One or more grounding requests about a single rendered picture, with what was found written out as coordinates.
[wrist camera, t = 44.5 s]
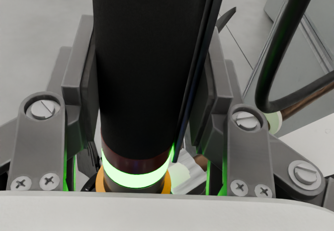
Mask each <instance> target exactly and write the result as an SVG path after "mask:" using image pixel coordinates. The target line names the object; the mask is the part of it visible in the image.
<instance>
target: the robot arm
mask: <svg viewBox="0 0 334 231"><path fill-rule="evenodd" d="M98 111H99V93H98V78H97V63H96V49H95V34H94V19H93V15H88V14H82V16H81V19H80V22H79V26H78V29H77V33H76V36H75V39H74V43H73V46H72V47H71V46H60V47H59V50H58V53H57V56H56V59H55V62H54V65H53V68H52V71H51V74H50V76H49V79H48V82H47V85H46V88H45V91H41V92H36V93H34V94H31V95H29V96H28V97H26V98H25V99H24V100H23V101H22V102H21V104H20V107H19V110H18V116H17V117H15V118H14V119H12V120H10V121H8V122H6V123H4V124H2V125H0V231H334V179H333V178H331V177H329V178H328V179H326V178H324V176H323V174H322V173H321V171H320V170H319V168H318V167H317V166H315V165H314V164H313V163H312V162H310V161H309V160H308V159H306V158H305V157H303V156H302V155H301V154H299V153H298V152H296V151H295V150H294V149H292V148H291V147H289V146H288V145H287V144H285V143H284V142H282V141H281V140H280V139H278V138H277V137H276V136H274V135H273V134H271V133H270V132H269V130H268V122H267V118H266V117H265V115H264V114H263V113H262V112H261V111H260V110H259V109H258V108H256V107H254V106H252V105H248V104H244V100H243V96H242V92H241V89H240V85H239V81H238V77H237V73H236V70H235V66H234V62H233V60H232V59H225V58H224V54H223V50H222V46H221V41H220V37H219V33H218V29H217V27H216V26H215V29H214V32H213V36H212V39H211V43H210V46H209V50H208V54H207V57H206V61H205V64H204V67H203V71H202V74H201V78H200V81H199V85H198V89H197V92H196V96H195V99H194V103H193V106H192V110H191V113H190V117H189V126H190V137H191V145H192V146H196V153H197V154H202V155H203V156H204V157H206V158H207V159H208V164H207V181H206V195H183V194H150V193H113V192H76V157H75V155H76V154H78V153H79V152H81V151H82V150H83V149H87V147H88V142H89V141H91V142H93V141H94V135H95V130H96V124H97V117H98Z"/></svg>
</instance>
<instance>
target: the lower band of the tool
mask: <svg viewBox="0 0 334 231"><path fill-rule="evenodd" d="M103 176H104V175H103V165H102V166H101V168H100V169H99V172H98V174H97V177H96V183H95V184H96V192H105V190H104V186H103ZM170 190H171V178H170V174H169V171H168V169H167V172H166V176H165V184H164V188H163V191H162V193H161V194H170Z"/></svg>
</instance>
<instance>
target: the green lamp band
mask: <svg viewBox="0 0 334 231"><path fill-rule="evenodd" d="M169 158H170V156H169ZM169 158H168V160H167V161H166V162H165V164H164V165H163V166H162V167H161V168H159V169H158V170H156V171H154V172H151V173H148V174H144V175H130V174H126V173H123V172H121V171H119V170H117V169H115V168H114V167H112V166H111V165H110V164H109V162H108V161H107V160H106V158H105V156H104V154H103V151H102V162H103V166H104V169H105V171H106V173H107V174H108V175H109V177H110V178H111V179H113V180H114V181H115V182H117V183H119V184H121V185H123V186H127V187H133V188H139V187H145V186H148V185H151V184H153V183H155V182H156V181H158V180H159V179H160V178H161V177H162V176H163V175H164V173H165V172H166V170H167V167H168V163H169Z"/></svg>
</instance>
